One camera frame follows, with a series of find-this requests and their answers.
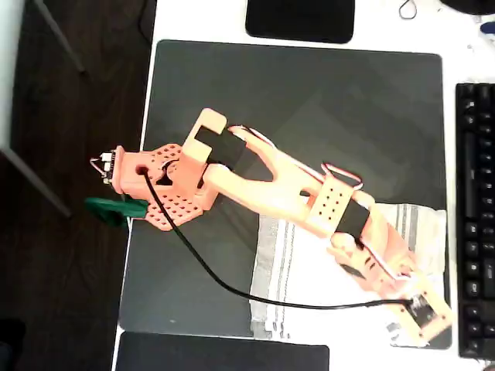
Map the white striped towel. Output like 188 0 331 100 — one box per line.
249 200 448 347

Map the black computer keyboard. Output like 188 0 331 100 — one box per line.
455 81 495 359

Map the large black desk mat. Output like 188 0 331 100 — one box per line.
118 38 453 351

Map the black flat rectangular pad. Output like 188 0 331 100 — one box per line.
114 331 330 371

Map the small black mouse pad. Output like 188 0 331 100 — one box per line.
245 0 356 44

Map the black rounded object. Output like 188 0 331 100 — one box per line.
440 0 495 16

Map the green table clamp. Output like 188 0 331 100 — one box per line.
84 196 150 229

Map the robot controller circuit board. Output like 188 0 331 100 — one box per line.
90 148 119 185

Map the white side table with legs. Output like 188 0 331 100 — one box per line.
0 0 88 220

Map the white red gripper servo wire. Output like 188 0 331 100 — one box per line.
357 239 421 289

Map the white red forearm servo wire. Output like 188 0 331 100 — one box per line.
227 124 365 191

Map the orange camera mount with camera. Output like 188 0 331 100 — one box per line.
386 270 453 347

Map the black camera cable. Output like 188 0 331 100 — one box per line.
139 165 415 311

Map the thin dark wire loop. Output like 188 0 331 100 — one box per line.
398 0 418 19

